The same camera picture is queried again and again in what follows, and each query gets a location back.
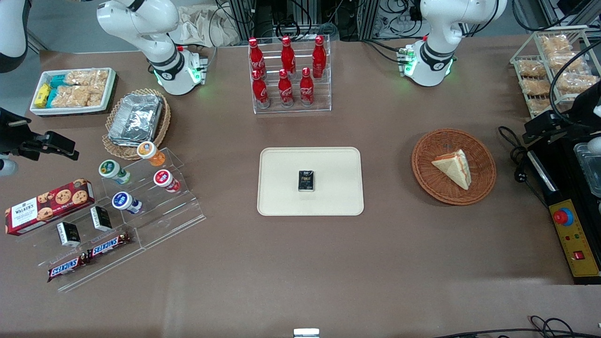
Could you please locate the Snickers chocolate bar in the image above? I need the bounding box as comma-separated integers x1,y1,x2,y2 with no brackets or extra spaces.
87,231,133,259
47,253,90,283

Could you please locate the yellow snack packet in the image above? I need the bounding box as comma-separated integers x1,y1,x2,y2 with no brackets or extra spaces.
34,84,51,108

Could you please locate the red lid yoghurt cup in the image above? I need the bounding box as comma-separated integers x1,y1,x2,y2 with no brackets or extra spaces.
153,169,181,193

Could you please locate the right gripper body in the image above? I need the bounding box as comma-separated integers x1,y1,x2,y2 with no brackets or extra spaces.
0,107,37,158

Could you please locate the light oval wicker basket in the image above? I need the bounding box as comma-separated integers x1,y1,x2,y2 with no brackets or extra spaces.
102,88,171,161

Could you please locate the green lid yoghurt cup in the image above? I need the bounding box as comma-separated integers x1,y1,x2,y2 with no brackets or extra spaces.
98,160,131,184

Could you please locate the black machine with yellow panel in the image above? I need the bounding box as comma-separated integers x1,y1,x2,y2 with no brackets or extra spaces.
526,131,601,285

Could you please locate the red emergency stop button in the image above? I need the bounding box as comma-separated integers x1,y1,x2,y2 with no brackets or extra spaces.
553,207,574,227

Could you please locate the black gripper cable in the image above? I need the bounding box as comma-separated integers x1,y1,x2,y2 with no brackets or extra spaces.
548,41,601,113

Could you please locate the clear plastic container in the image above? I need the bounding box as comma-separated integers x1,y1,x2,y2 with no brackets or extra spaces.
574,142,601,198

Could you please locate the white wire rack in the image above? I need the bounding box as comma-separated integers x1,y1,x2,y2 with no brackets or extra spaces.
510,26,601,118

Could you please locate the blue lid yoghurt cup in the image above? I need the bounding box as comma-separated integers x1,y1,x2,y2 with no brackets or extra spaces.
111,192,143,215

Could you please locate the aluminium extrusion frame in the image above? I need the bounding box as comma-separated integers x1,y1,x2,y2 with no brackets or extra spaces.
217,0,423,43

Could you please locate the beige rectangular serving tray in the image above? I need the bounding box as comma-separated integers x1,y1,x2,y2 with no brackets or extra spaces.
257,147,365,216

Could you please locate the brown round wicker basket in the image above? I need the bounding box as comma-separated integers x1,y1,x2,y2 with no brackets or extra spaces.
412,129,497,206

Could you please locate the black power cable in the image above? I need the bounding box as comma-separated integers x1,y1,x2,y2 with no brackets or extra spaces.
498,126,550,207

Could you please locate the clear acrylic bottle rack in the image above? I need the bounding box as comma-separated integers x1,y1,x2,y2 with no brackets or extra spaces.
248,35,332,115

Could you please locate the clear rice cracker pack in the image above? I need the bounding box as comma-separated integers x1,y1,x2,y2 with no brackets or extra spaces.
65,69,109,87
521,77,552,97
548,51,587,73
527,98,554,115
516,59,547,78
554,71,599,94
52,84,105,108
539,35,573,54

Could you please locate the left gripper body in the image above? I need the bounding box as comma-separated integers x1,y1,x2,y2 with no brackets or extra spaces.
570,80,601,127

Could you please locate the red cola bottle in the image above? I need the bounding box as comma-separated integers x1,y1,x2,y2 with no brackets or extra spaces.
248,38,267,78
281,36,296,78
252,69,270,108
300,67,315,107
312,35,327,79
278,69,294,108

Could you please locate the clear acrylic stepped display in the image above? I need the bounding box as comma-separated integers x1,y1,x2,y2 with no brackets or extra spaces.
19,148,207,292

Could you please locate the silver foil container stack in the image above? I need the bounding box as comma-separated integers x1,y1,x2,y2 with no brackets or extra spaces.
108,93,164,146

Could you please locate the black floor cable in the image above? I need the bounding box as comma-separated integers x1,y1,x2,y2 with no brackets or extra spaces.
432,315,601,338

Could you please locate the triangular white bread sandwich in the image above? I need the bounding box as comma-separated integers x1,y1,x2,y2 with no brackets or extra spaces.
431,149,472,191

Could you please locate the beige cloth bag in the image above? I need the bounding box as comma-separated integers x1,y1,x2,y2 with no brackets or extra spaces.
169,5,240,47

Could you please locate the white rectangular snack tray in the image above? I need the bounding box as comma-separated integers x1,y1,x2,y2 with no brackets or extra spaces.
29,67,117,116

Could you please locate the orange lid yoghurt cup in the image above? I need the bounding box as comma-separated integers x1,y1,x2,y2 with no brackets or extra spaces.
137,141,166,167

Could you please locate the red Walkers cookie box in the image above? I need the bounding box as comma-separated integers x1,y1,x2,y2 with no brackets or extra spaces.
5,178,95,236

